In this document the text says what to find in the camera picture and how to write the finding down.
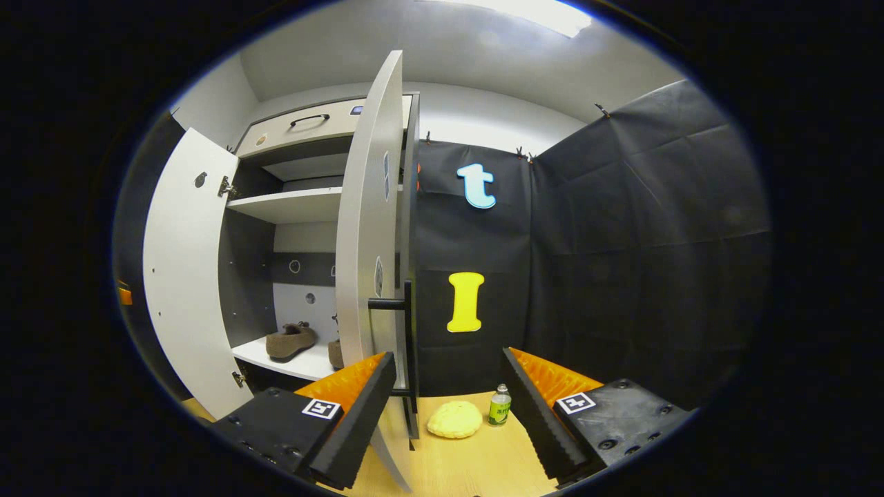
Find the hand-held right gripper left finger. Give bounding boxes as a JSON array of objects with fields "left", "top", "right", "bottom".
[{"left": 209, "top": 351, "right": 399, "bottom": 491}]

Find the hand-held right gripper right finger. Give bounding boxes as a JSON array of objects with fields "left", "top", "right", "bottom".
[{"left": 501, "top": 347, "right": 695, "bottom": 488}]

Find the white shoe cabinet door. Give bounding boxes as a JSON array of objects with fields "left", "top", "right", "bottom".
[
  {"left": 142, "top": 128, "right": 253, "bottom": 420},
  {"left": 335, "top": 50, "right": 421, "bottom": 492}
]

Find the white and grey shoe cabinet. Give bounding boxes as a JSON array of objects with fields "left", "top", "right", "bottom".
[{"left": 218, "top": 93, "right": 422, "bottom": 402}]

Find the small green label bottle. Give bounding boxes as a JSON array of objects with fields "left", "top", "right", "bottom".
[{"left": 488, "top": 384, "right": 512, "bottom": 427}]

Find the yellow round plush toy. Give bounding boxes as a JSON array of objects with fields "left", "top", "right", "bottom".
[{"left": 427, "top": 400, "right": 483, "bottom": 440}]

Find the long ceiling light panel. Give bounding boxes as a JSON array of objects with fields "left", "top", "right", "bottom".
[{"left": 435, "top": 0, "right": 595, "bottom": 39}]

